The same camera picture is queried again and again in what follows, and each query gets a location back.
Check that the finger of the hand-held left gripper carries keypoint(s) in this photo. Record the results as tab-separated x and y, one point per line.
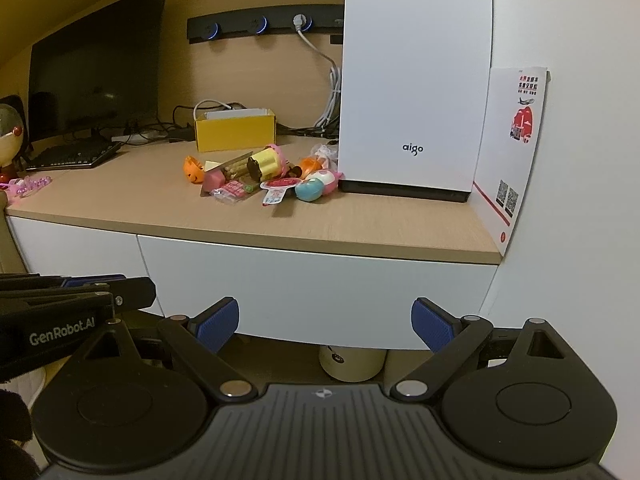
135	294
90	281

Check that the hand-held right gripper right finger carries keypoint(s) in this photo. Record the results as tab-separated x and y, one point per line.
430	325

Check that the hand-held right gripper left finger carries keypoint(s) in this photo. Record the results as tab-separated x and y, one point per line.
220	325

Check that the white desk drawer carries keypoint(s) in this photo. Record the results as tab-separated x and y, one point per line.
310	285

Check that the red clear snack packet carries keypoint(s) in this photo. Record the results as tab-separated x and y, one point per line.
232	192

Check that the pink pig toy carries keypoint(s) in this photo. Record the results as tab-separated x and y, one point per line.
322	185

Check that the person's left forearm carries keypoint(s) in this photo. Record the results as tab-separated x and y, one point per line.
15	435

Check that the white cabinet front panel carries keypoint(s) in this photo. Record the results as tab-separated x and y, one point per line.
75	255

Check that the white quilted fabric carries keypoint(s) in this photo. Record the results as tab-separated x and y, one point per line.
25	380

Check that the beige round cup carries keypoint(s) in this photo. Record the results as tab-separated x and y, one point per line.
352	362

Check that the black keyboard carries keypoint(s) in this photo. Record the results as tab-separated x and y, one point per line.
75	155

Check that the orange pumpkin toy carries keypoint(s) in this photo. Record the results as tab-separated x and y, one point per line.
194	170

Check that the pink snack packet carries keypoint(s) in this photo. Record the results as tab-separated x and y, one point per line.
214	180

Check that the red lidded jelly cup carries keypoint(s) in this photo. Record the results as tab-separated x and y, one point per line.
277	192

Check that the biscuit sticks packet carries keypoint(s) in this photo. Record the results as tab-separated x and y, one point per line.
235	166

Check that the round headed figurine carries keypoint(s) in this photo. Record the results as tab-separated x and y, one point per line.
12	135

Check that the yellow cake toy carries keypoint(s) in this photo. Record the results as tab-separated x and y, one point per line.
270	162

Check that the white printed card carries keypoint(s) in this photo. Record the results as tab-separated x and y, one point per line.
510	160

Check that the small orange toy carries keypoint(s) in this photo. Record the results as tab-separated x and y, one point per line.
311	165

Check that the yellow cardboard box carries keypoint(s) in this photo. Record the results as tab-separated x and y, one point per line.
235	135

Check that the crumpled white wrapper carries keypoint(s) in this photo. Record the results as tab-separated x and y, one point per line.
326	152

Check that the white flat box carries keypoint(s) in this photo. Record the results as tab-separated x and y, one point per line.
235	113

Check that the black computer monitor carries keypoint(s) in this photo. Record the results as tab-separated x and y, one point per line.
100	65

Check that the white computer case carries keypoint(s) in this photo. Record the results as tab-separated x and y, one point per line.
415	70

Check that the black wall power strip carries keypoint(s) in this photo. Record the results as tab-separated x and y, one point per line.
235	24

